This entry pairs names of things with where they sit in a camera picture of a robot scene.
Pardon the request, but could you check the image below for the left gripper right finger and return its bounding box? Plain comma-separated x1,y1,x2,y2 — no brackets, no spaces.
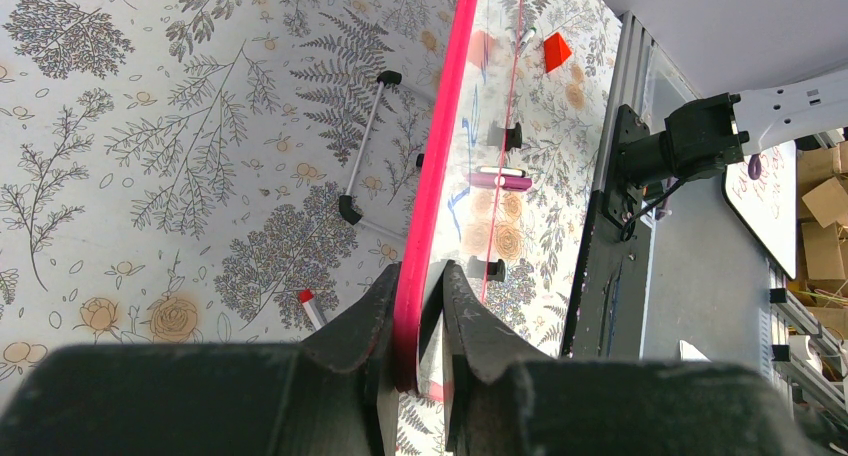
441,262,814,455

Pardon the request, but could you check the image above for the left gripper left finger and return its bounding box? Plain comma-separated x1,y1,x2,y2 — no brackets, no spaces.
1,264,400,455

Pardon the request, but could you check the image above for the pink framed whiteboard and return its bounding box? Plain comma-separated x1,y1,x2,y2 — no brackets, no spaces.
393,0,533,392

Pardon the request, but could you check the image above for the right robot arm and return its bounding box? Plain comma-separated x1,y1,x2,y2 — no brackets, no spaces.
614,69,847,188

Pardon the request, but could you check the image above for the red capped marker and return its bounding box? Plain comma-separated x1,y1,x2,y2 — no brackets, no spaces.
298,289,328,331

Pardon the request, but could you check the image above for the magenta capped marker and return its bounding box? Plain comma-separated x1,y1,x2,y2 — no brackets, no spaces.
467,166,533,192

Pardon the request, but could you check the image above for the floral patterned table mat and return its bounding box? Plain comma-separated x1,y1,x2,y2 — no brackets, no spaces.
1,0,621,406

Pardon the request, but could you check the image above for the red triangular block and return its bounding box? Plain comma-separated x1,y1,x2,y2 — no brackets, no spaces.
543,32,573,73

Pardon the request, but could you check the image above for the green capped marker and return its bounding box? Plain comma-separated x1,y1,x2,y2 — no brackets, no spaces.
516,27,536,55

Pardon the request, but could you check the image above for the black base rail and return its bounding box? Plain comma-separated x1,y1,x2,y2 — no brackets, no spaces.
560,11,654,360

